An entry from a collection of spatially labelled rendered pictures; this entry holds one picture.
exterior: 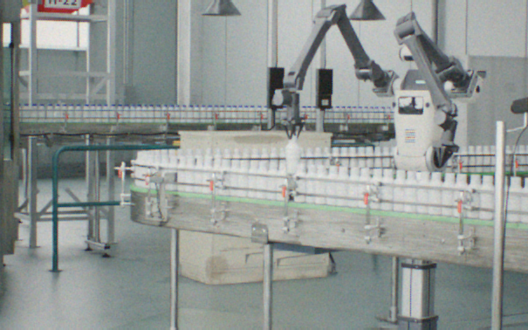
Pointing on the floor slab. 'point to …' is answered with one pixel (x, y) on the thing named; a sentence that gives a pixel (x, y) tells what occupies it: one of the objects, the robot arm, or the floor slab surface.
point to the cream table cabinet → (270, 140)
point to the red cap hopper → (58, 11)
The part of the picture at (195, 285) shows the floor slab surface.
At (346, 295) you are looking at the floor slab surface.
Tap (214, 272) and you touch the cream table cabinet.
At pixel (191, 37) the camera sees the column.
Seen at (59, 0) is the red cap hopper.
